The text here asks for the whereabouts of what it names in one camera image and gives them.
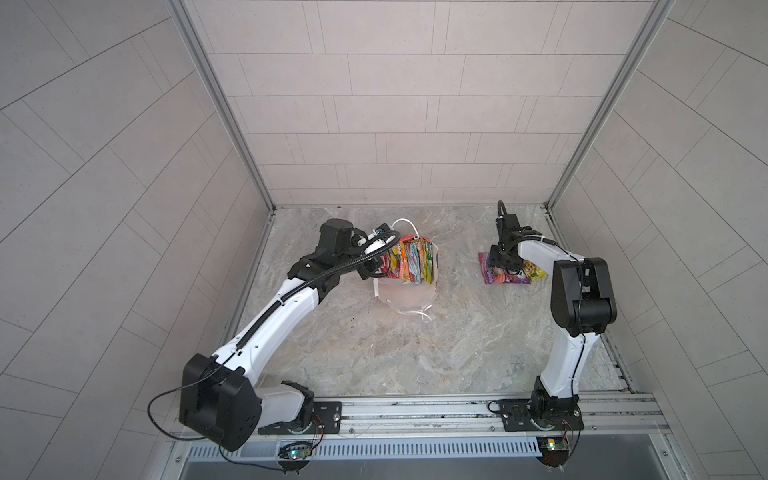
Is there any purple raspberry candy packet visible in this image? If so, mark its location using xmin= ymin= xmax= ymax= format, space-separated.
xmin=478 ymin=252 xmax=530 ymax=285

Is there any yellow green snack packet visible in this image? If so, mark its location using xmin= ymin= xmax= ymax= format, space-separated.
xmin=523 ymin=261 xmax=547 ymax=283

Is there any red paper gift bag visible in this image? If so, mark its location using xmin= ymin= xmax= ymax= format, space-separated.
xmin=373 ymin=218 xmax=439 ymax=319

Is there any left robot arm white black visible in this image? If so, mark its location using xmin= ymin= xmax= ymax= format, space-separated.
xmin=178 ymin=218 xmax=401 ymax=451

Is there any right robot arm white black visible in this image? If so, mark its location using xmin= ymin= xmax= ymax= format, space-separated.
xmin=489 ymin=201 xmax=617 ymax=424

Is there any teal cherry mint candy packet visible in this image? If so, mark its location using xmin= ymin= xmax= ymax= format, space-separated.
xmin=416 ymin=237 xmax=435 ymax=284

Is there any right green circuit board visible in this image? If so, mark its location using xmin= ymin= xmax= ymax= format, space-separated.
xmin=536 ymin=437 xmax=571 ymax=468

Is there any green circuit board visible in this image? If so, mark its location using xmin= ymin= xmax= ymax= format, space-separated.
xmin=277 ymin=441 xmax=313 ymax=471
xmin=536 ymin=437 xmax=571 ymax=468

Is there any left green circuit board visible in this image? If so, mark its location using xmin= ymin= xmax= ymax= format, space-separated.
xmin=277 ymin=441 xmax=313 ymax=471

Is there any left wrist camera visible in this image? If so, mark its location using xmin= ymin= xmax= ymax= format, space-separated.
xmin=368 ymin=223 xmax=391 ymax=239

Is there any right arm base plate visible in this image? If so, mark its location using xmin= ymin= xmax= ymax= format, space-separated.
xmin=494 ymin=397 xmax=584 ymax=432

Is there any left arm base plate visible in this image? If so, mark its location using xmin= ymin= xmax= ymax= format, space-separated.
xmin=256 ymin=401 xmax=343 ymax=435

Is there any aluminium mounting rail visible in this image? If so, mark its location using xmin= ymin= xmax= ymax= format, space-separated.
xmin=170 ymin=392 xmax=670 ymax=442

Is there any left black cable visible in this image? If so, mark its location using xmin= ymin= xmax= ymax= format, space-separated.
xmin=217 ymin=440 xmax=283 ymax=472

